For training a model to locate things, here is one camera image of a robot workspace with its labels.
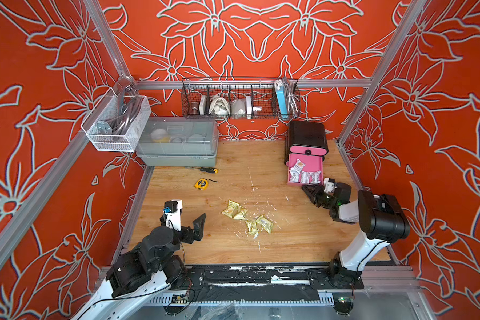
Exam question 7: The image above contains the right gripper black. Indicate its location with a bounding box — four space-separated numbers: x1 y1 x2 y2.
303 185 337 210

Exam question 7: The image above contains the white cookie packet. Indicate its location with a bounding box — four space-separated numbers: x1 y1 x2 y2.
290 159 306 174
309 171 322 184
300 171 311 185
289 169 301 183

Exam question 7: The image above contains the pink drawer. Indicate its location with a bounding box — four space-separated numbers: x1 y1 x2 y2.
289 145 328 157
287 153 324 185

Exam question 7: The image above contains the green cookie packet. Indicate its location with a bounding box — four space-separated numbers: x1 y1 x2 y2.
255 215 273 233
245 221 259 237
233 207 248 221
221 200 240 219

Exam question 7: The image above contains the pink top drawer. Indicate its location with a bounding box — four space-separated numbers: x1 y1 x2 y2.
289 145 328 157

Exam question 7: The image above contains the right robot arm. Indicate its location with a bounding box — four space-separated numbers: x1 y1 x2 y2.
301 181 410 288

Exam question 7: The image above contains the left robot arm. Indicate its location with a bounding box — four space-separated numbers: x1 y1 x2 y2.
73 213 206 319

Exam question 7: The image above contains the black drawer cabinet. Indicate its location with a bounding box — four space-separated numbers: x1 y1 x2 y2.
284 120 329 165

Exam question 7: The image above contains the yellow tape measure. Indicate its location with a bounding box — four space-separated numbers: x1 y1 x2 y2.
194 178 217 190

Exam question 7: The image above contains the yellow black screwdriver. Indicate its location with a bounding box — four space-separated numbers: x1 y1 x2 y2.
195 167 218 174

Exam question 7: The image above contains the grey plastic storage box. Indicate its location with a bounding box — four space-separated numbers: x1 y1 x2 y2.
135 117 219 167

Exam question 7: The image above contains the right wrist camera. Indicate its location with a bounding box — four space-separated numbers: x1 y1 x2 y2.
323 178 336 195

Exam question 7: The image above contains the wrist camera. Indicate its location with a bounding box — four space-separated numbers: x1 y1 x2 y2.
323 178 336 195
160 199 183 231

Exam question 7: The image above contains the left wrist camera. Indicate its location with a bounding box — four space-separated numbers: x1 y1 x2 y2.
160 199 183 231

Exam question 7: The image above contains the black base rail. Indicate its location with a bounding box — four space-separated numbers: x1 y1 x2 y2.
171 262 364 303

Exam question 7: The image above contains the black wire basket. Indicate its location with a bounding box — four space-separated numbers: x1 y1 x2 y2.
181 77 301 121

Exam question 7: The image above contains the clear plastic wall bin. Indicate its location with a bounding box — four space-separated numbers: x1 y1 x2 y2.
81 95 151 152

